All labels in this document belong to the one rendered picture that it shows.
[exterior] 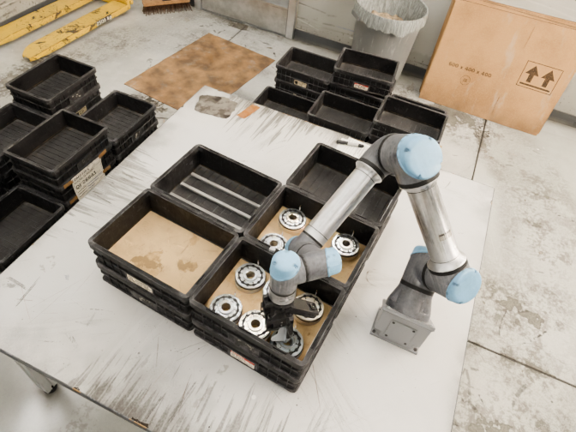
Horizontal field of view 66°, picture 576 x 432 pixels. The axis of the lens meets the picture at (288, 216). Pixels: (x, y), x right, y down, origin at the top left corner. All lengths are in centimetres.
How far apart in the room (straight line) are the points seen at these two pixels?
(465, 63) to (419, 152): 288
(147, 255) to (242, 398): 57
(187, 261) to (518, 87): 319
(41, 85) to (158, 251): 174
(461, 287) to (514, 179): 235
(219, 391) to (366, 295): 63
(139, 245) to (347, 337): 80
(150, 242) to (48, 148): 114
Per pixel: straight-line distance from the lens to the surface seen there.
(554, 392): 276
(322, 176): 191
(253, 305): 149
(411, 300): 152
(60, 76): 317
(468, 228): 211
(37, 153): 264
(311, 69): 345
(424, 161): 123
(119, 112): 298
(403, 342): 163
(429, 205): 130
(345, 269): 161
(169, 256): 161
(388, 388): 159
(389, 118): 292
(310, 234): 129
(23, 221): 263
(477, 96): 413
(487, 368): 263
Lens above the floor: 213
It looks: 49 degrees down
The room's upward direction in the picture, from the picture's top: 9 degrees clockwise
